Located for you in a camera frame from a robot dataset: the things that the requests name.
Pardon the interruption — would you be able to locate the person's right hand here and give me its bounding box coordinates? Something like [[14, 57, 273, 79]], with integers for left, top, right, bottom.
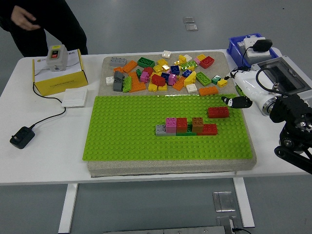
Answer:
[[11, 4, 41, 31]]

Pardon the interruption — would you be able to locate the robot right hand white shell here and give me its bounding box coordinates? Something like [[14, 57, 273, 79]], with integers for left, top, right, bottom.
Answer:
[[220, 70, 279, 110]]

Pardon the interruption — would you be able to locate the green studded baseplate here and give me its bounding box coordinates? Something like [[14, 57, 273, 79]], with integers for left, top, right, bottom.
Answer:
[[82, 93, 252, 162]]

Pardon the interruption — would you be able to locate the orange two-by-four brick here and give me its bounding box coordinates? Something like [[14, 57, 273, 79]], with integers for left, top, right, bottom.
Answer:
[[198, 86, 218, 97], [121, 60, 138, 74]]

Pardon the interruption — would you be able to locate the red two-by-three brick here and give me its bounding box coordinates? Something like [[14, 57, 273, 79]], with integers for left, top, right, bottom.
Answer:
[[199, 56, 215, 70]]

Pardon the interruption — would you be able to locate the large yellow slope brick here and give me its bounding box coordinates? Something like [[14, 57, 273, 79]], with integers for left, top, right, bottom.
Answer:
[[183, 71, 197, 88]]

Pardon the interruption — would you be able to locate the lime green long brick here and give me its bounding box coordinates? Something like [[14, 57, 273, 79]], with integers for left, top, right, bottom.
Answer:
[[122, 76, 133, 94], [180, 60, 198, 72]]

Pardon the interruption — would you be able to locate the brown two-by-two brick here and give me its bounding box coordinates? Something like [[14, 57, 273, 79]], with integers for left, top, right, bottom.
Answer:
[[192, 117, 204, 134]]

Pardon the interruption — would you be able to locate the red two-by-two brick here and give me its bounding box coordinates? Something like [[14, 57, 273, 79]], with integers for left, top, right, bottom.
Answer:
[[175, 117, 188, 134]]

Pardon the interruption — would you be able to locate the red slope brick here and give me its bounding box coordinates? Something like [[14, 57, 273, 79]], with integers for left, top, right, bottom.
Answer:
[[151, 74, 167, 87]]

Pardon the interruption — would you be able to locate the grey two-by-four brick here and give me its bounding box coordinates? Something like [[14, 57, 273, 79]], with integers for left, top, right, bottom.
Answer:
[[110, 57, 129, 67], [155, 124, 176, 137]]

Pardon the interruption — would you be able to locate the dark green two-by-three brick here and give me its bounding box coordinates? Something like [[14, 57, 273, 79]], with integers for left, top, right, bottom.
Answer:
[[137, 56, 156, 68]]

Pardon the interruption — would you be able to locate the large orange plate brick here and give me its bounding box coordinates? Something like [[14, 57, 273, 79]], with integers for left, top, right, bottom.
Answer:
[[128, 71, 147, 94]]

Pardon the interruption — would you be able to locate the white socket plate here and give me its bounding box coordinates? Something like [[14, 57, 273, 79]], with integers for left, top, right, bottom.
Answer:
[[243, 46, 278, 65]]

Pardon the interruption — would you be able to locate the person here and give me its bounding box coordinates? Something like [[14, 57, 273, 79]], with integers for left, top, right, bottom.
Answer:
[[0, 0, 88, 57]]

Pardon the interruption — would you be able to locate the blue plastic bin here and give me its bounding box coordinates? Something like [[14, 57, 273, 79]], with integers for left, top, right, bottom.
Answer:
[[226, 33, 277, 68]]

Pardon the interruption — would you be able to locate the black plug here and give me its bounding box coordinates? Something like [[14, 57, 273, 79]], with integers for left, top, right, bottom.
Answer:
[[252, 39, 273, 53]]

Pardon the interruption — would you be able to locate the grey distribution box with window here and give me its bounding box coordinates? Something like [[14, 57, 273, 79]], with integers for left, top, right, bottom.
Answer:
[[250, 55, 312, 103]]

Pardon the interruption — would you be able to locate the white circuit breaker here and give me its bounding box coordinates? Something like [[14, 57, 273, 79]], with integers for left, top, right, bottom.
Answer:
[[243, 34, 266, 46]]

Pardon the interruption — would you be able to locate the yellow cardboard box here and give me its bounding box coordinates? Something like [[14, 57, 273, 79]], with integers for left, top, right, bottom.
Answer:
[[32, 48, 89, 97]]

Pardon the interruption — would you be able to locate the black power adapter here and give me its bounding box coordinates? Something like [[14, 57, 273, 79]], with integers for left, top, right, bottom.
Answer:
[[9, 126, 36, 149]]

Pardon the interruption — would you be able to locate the white table leg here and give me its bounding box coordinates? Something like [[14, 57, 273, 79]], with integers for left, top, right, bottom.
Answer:
[[233, 177, 255, 229], [58, 183, 79, 234]]

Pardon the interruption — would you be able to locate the grey-brown foam mat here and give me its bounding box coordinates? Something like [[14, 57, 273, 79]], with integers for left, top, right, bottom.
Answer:
[[86, 50, 258, 178]]

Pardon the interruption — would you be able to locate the grey metal bar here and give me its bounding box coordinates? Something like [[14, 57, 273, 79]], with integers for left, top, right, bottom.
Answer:
[[103, 225, 232, 234]]

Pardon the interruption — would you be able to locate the black plug cord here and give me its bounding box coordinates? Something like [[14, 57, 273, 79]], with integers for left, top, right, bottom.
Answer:
[[229, 46, 254, 79]]

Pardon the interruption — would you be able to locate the grey push-button switch box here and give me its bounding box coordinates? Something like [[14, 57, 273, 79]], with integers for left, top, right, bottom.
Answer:
[[46, 44, 67, 73]]

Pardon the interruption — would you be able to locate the white wall switch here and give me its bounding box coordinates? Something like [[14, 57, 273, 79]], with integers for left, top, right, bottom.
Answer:
[[61, 88, 88, 108]]

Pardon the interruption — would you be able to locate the black adapter cord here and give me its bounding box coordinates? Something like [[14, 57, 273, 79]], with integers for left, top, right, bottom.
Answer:
[[28, 81, 67, 130]]

